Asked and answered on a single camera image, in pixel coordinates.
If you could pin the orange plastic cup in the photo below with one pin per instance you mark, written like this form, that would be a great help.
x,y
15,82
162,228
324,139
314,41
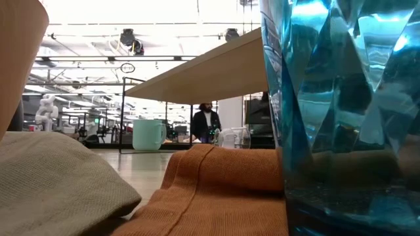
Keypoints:
x,y
19,49

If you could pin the black overhead camera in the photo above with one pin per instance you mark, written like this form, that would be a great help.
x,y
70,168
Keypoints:
x,y
129,39

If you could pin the mint green mug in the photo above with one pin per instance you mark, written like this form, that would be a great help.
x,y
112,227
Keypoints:
x,y
147,134

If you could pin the black ceiling device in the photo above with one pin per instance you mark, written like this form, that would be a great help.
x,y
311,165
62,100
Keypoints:
x,y
231,34

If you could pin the blue faceted glass cup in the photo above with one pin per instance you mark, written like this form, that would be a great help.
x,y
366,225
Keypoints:
x,y
344,98

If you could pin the person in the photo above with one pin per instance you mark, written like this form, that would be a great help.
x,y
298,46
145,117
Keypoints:
x,y
205,123

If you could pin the clear plastic cup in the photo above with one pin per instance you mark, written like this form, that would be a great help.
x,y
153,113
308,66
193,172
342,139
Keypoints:
x,y
243,137

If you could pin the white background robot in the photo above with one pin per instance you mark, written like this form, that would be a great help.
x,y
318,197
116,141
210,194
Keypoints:
x,y
46,111

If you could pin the beige knitted cloth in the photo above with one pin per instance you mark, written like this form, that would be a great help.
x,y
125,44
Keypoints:
x,y
49,183

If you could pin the dark background monitor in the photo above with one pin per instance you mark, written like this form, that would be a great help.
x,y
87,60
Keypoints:
x,y
257,113

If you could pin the orange knitted cloth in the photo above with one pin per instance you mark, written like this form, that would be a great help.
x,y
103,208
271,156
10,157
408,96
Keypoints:
x,y
223,190

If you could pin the overhead rig bar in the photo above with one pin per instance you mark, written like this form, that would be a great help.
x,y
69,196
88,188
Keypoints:
x,y
98,58

